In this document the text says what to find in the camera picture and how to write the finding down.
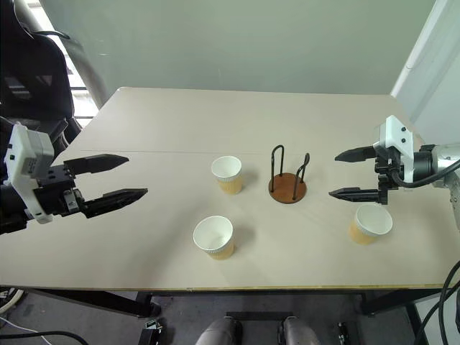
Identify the black floor cable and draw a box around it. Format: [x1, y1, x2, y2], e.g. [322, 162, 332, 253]
[0, 329, 89, 345]
[418, 293, 460, 345]
[438, 259, 460, 310]

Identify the grey rounded robot leg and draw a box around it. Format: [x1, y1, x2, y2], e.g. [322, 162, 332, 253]
[280, 316, 321, 345]
[195, 317, 243, 345]

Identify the tan ribbed paper cup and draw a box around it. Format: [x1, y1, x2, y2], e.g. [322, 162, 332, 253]
[192, 215, 236, 261]
[211, 155, 243, 196]
[347, 203, 394, 247]

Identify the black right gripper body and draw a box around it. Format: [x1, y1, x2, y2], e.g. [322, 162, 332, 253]
[373, 146, 404, 206]

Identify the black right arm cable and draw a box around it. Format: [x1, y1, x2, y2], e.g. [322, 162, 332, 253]
[389, 164, 460, 190]

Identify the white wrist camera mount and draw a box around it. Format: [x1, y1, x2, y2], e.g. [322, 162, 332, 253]
[372, 115, 420, 185]
[4, 123, 55, 226]

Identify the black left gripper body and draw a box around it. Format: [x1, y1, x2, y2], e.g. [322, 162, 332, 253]
[34, 165, 88, 219]

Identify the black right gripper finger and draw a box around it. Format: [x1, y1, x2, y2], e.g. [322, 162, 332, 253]
[334, 144, 378, 163]
[328, 186, 382, 205]

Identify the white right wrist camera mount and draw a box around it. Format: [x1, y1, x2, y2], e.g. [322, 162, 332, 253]
[372, 115, 420, 185]

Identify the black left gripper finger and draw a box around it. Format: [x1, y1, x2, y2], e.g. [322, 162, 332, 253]
[82, 187, 150, 220]
[63, 154, 130, 179]

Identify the black metal table frame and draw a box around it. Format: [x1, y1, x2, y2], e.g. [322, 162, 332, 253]
[0, 285, 446, 345]

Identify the black office chair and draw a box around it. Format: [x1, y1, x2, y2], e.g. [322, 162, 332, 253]
[0, 0, 84, 154]

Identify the white floor cable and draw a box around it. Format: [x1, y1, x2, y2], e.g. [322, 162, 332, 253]
[0, 287, 24, 314]

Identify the wooden cup holder stand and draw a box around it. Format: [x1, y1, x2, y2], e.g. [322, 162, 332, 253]
[268, 144, 311, 206]

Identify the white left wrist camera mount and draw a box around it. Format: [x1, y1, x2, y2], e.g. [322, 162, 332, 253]
[4, 123, 55, 226]

